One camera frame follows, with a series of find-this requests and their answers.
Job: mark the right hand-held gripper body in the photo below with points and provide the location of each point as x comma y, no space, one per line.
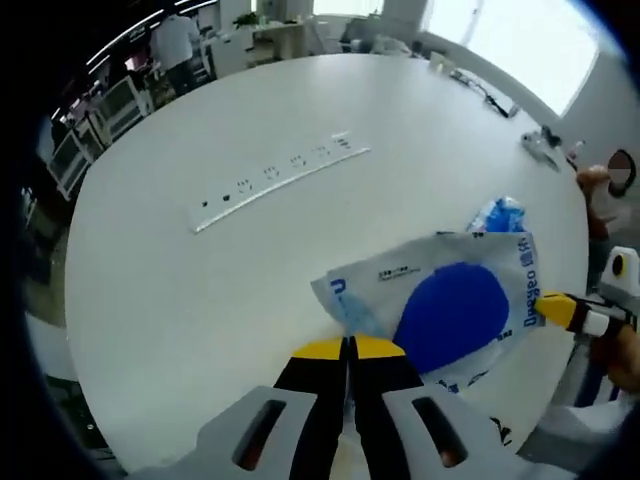
615,285

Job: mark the plastic bag with blue pad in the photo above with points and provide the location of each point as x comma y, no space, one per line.
455,305

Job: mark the light wooden counter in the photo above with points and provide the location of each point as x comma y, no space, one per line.
280,42

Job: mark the person's right hand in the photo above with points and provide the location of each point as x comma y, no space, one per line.
620,355

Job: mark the green potted plant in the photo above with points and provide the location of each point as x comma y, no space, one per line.
247,21

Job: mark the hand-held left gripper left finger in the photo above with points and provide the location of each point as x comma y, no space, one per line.
320,400

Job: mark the white table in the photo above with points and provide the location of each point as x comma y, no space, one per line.
200,310

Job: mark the white power strip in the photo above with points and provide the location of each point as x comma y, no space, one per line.
280,180

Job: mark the white rolling cabinet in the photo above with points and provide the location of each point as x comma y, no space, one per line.
125,107
70,160

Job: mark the white handheld controller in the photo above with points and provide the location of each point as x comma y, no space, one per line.
540,145

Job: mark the black elongated device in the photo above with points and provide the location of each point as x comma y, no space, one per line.
500,106

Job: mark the blue tissue pack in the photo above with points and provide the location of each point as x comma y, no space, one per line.
500,215

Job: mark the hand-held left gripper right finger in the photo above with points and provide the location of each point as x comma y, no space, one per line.
380,395

